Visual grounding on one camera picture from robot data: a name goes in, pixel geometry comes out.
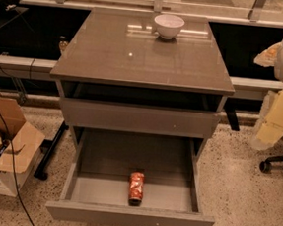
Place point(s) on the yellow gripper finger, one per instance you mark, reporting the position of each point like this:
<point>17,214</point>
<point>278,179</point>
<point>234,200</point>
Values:
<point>268,57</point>
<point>269,127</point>

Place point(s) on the red coke can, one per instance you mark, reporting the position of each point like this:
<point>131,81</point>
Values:
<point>136,188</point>

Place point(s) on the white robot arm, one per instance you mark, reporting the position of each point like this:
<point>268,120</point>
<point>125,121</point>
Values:
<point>278,64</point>

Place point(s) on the grey drawer cabinet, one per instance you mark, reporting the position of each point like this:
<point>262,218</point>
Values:
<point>117,57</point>

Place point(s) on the open grey middle drawer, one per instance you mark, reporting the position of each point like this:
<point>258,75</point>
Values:
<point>97,186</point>

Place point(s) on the closed grey top drawer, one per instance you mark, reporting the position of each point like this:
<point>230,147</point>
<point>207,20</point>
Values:
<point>92,114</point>

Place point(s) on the white ceramic bowl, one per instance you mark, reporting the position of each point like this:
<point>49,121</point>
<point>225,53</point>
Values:
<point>168,26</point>

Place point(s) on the small bottle behind cabinet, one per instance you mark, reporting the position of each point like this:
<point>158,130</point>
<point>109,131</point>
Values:
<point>63,43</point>

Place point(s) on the open cardboard box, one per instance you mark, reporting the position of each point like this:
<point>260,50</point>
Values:
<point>23,139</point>

